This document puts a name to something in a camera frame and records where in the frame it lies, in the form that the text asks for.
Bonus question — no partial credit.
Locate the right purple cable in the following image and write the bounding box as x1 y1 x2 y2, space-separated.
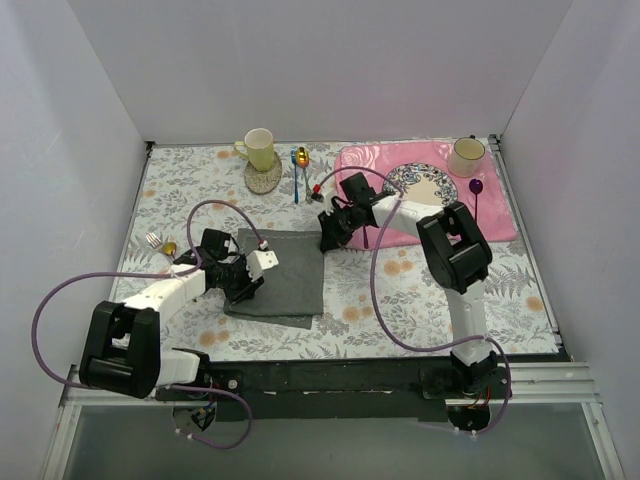
314 165 514 437

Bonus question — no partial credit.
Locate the gold bowl spoon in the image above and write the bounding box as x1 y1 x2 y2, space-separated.
295 147 313 203

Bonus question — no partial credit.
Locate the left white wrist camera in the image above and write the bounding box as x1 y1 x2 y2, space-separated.
246 248 279 281

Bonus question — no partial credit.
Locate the purple cable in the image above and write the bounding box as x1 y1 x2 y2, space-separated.
314 165 514 437
30 199 269 449

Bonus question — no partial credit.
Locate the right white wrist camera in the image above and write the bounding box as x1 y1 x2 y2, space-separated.
306 184 337 213

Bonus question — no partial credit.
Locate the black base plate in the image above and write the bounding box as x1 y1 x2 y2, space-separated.
154 349 514 421

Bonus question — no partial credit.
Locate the cream mug dark rim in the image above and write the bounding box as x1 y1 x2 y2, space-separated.
447 135 486 178

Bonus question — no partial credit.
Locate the gold spoon purple handle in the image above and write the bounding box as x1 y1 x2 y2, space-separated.
160 241 177 261

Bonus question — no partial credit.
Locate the blue floral plate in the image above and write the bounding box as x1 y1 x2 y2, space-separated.
383 163 458 206

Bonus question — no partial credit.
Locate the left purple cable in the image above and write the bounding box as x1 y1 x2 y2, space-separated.
30 199 269 449

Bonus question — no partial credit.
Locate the floral tablecloth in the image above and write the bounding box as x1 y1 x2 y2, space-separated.
112 144 561 361

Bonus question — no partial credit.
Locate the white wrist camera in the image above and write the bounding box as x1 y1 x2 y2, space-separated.
306 184 337 213
246 248 279 281

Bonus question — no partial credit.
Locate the round woven coaster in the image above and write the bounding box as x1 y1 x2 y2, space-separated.
244 153 282 195

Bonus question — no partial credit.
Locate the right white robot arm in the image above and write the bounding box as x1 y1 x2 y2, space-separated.
311 167 497 398

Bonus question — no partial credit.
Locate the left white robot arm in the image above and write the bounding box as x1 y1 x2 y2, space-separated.
79 229 279 400

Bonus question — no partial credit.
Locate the grey cloth napkin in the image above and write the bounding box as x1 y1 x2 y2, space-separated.
223 230 324 330

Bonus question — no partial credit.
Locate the yellow-green mug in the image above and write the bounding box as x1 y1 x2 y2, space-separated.
234 128 274 172

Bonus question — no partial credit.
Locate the pink floral placemat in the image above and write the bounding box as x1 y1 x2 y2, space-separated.
335 141 517 242

